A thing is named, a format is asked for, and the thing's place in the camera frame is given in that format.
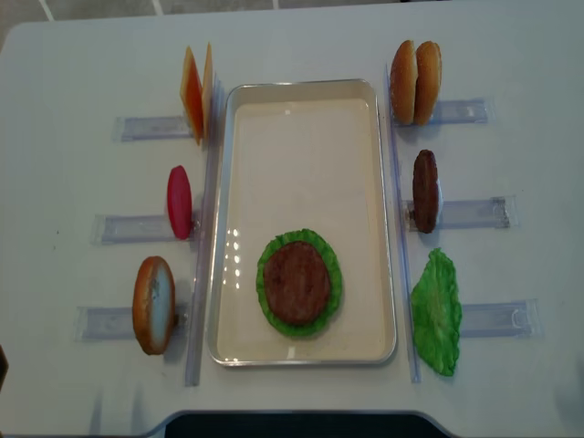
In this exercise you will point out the green lettuce leaf on stack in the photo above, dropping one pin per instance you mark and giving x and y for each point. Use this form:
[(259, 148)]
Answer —
[(335, 276)]

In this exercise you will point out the clear holder for lettuce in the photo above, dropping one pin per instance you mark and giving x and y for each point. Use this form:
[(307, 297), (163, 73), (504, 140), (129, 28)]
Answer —
[(516, 319)]

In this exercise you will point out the clear holder for patty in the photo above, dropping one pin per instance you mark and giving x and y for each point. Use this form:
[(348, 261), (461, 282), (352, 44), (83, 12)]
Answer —
[(496, 212)]

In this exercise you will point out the brown meat patty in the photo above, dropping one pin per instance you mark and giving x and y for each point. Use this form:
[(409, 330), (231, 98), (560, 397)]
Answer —
[(296, 283), (425, 191)]

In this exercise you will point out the green lettuce leaf standing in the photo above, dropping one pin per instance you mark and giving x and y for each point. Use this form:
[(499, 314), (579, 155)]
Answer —
[(437, 314)]

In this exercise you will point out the white rectangular metal tray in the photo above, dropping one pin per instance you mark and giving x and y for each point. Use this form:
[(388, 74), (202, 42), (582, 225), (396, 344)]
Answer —
[(296, 156)]

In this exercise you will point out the bun slice standing front left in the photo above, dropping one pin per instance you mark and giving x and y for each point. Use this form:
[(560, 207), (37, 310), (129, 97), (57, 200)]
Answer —
[(153, 305)]

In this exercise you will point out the clear holder for cheese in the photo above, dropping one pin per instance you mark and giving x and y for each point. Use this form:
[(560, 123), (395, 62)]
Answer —
[(151, 129)]

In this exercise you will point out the toasted bun slice right rear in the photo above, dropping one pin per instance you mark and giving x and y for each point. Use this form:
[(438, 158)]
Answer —
[(429, 64)]

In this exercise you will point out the clear holder for tomato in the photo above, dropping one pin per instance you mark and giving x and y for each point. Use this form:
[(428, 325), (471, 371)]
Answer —
[(120, 229)]

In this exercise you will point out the brown meat patty rear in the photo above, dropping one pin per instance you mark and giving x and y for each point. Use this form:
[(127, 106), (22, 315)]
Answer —
[(425, 191)]

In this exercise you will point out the clear acrylic rack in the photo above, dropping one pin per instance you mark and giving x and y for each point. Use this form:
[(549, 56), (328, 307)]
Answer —
[(205, 239), (413, 359)]

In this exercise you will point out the brown meat patty front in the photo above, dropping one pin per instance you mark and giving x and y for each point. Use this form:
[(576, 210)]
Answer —
[(296, 283)]

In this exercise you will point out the red tomato slice standing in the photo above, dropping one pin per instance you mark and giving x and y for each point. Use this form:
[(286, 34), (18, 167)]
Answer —
[(179, 203)]

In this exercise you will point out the clear holder for buns right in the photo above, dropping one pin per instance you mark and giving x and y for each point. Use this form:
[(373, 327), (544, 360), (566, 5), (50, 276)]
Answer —
[(462, 111)]

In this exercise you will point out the orange cheese slice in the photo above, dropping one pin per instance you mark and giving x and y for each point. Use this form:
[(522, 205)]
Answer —
[(191, 95)]

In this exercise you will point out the clear holder for bun left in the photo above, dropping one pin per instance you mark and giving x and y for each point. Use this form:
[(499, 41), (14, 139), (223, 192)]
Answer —
[(100, 324)]

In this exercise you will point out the clear acrylic rack left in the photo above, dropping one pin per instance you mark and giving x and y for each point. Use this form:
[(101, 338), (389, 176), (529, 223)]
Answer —
[(205, 239)]

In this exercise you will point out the clear acrylic rack right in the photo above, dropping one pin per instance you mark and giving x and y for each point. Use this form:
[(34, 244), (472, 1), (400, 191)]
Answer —
[(413, 359)]

